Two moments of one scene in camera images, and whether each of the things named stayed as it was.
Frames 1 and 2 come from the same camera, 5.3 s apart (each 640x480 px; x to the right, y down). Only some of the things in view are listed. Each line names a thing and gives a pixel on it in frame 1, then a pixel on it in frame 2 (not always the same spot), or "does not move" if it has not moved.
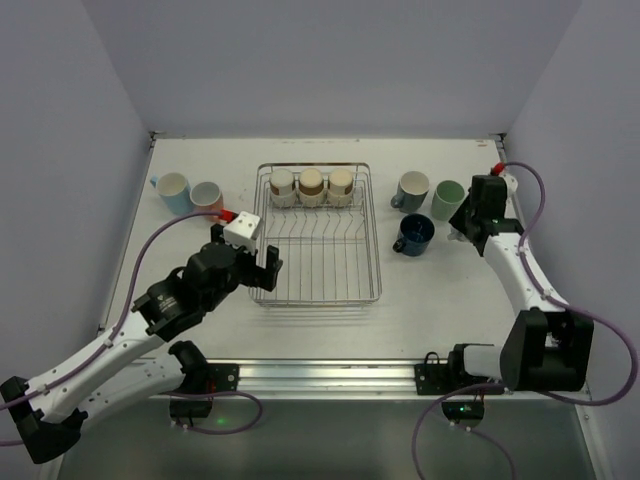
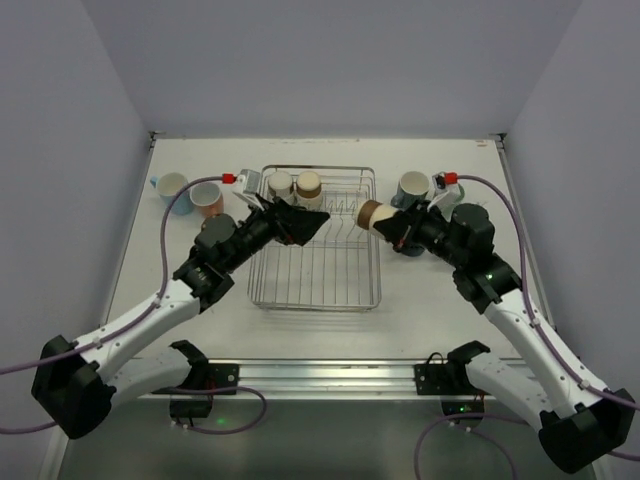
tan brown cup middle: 311,188 does not move
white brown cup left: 282,188 does not move
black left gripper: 248,267 → 280,223
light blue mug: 176,192 does not move
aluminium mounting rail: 326,378 does not move
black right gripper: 463,217 → 410,231
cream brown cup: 340,187 → 372,211
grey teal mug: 412,191 does not move
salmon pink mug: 206,196 does not move
